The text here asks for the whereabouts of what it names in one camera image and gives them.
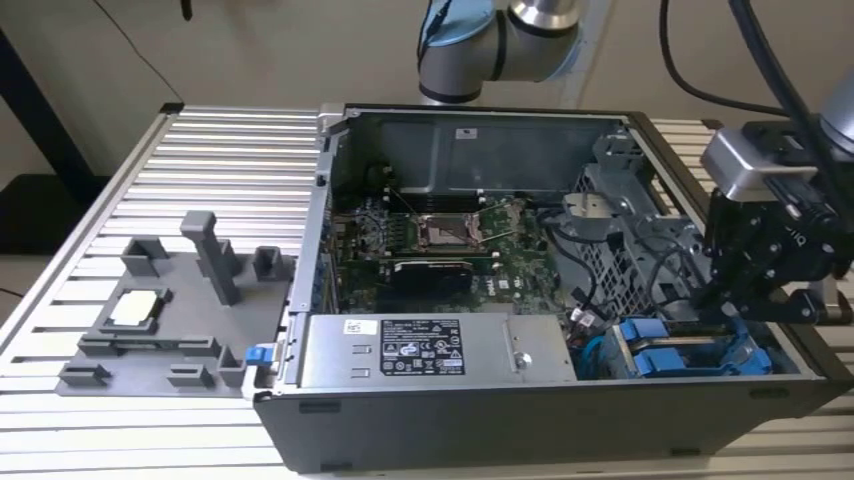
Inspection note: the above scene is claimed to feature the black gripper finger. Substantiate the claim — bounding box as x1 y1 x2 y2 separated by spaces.
692 188 770 315
738 278 834 325

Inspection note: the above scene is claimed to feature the black looped disk wire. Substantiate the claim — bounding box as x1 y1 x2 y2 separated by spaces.
637 234 713 309

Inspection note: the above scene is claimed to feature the hard disk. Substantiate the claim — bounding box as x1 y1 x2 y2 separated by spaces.
613 317 776 382

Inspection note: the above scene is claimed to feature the metal drive cage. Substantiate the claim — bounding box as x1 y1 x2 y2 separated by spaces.
543 134 709 321

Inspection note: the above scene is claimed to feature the green motherboard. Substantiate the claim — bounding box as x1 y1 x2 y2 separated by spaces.
330 192 569 319

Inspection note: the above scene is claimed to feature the silver power supply unit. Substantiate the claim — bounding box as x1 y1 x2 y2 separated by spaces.
293 313 580 389

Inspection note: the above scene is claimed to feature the CPU socket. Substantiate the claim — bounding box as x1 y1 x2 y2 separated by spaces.
410 212 486 250

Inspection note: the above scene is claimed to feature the black graphics card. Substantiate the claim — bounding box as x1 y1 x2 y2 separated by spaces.
387 257 477 301

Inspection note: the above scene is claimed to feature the locking lever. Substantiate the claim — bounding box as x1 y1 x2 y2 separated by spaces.
389 185 426 221

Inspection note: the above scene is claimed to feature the black PC case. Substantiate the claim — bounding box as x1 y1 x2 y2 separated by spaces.
251 102 854 474

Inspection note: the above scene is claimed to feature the grey parts rack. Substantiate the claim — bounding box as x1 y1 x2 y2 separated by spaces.
56 209 299 399

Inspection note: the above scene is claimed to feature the silver CPU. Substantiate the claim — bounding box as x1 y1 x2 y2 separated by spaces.
110 289 166 324

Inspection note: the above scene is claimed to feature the black stand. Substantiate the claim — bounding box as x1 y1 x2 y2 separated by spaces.
0 24 112 256

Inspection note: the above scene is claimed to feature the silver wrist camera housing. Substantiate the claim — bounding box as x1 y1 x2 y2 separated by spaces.
698 127 824 202

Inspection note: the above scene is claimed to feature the blue data cable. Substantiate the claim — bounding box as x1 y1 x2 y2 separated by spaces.
577 332 613 380

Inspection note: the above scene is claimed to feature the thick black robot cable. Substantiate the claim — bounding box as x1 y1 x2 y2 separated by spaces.
726 0 842 201
660 0 793 115

